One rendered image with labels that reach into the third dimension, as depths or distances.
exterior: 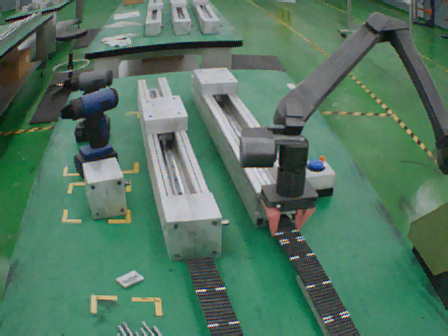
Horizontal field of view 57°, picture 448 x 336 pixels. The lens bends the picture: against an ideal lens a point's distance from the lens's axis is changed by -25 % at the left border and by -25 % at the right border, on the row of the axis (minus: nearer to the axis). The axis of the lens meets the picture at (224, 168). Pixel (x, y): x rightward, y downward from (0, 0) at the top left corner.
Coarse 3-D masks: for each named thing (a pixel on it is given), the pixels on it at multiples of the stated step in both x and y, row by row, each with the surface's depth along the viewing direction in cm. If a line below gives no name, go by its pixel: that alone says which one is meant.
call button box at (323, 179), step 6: (324, 162) 123; (324, 168) 119; (330, 168) 120; (306, 174) 117; (312, 174) 117; (318, 174) 117; (324, 174) 118; (330, 174) 118; (312, 180) 117; (318, 180) 117; (324, 180) 118; (330, 180) 118; (318, 186) 118; (324, 186) 119; (330, 186) 119; (318, 192) 119; (324, 192) 119; (330, 192) 120
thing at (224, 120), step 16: (192, 80) 172; (192, 96) 175; (208, 96) 154; (208, 112) 149; (224, 112) 150; (240, 112) 143; (208, 128) 150; (224, 128) 133; (240, 128) 143; (224, 144) 131; (224, 160) 133; (240, 176) 118; (256, 176) 111; (272, 176) 119; (240, 192) 119; (256, 192) 106; (256, 208) 107; (256, 224) 109
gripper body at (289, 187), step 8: (280, 168) 97; (280, 176) 97; (288, 176) 96; (296, 176) 96; (304, 176) 97; (272, 184) 102; (280, 184) 98; (288, 184) 97; (296, 184) 97; (304, 184) 98; (264, 192) 100; (272, 192) 100; (280, 192) 98; (288, 192) 97; (296, 192) 97; (304, 192) 100; (312, 192) 100; (272, 200) 97; (280, 200) 97; (288, 200) 97; (296, 200) 98; (304, 200) 98; (312, 200) 99
